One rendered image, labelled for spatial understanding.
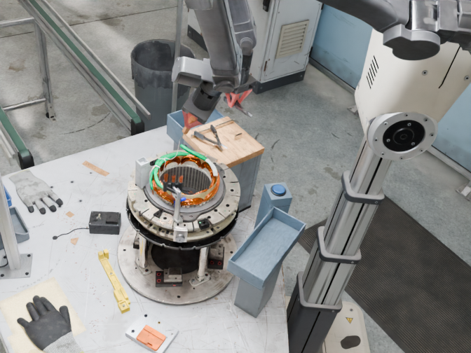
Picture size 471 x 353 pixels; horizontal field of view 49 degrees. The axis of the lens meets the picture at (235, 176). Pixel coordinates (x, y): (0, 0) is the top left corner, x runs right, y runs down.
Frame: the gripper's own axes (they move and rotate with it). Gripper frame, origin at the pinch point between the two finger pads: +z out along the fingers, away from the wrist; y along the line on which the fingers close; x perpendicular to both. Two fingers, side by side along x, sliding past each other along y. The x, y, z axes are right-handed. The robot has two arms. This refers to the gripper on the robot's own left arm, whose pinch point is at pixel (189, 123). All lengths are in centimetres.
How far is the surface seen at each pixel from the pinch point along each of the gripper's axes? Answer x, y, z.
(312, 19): 25, -245, 101
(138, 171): -4.7, 8.4, 18.5
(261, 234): 34.0, 4.1, 17.9
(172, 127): -5.8, -27.0, 35.7
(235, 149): 15.7, -23.2, 23.5
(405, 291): 136, -74, 96
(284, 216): 37.2, -3.4, 14.6
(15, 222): -31, 18, 67
